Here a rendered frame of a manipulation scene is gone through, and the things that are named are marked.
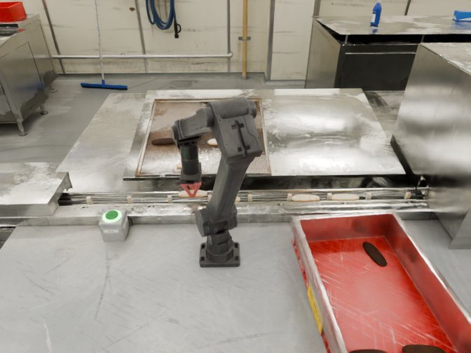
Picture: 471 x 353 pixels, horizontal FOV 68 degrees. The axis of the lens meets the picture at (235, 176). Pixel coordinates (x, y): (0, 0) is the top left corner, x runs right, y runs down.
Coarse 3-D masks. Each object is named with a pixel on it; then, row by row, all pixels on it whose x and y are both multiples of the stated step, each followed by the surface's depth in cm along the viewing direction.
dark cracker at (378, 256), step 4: (364, 244) 108; (368, 244) 108; (372, 244) 108; (364, 248) 107; (368, 248) 106; (372, 248) 106; (376, 248) 107; (368, 252) 106; (372, 252) 105; (376, 252) 105; (380, 252) 105; (372, 256) 104; (376, 256) 104; (380, 256) 104; (376, 260) 103; (380, 260) 103; (384, 260) 103; (380, 264) 102; (384, 264) 102
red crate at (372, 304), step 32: (320, 256) 105; (352, 256) 105; (384, 256) 105; (352, 288) 96; (384, 288) 96; (416, 288) 96; (352, 320) 88; (384, 320) 88; (416, 320) 88; (448, 352) 81
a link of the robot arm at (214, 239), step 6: (210, 222) 95; (222, 222) 96; (210, 228) 96; (216, 228) 96; (222, 228) 97; (210, 234) 97; (216, 234) 101; (222, 234) 97; (228, 234) 98; (210, 240) 98; (216, 240) 98; (222, 240) 99
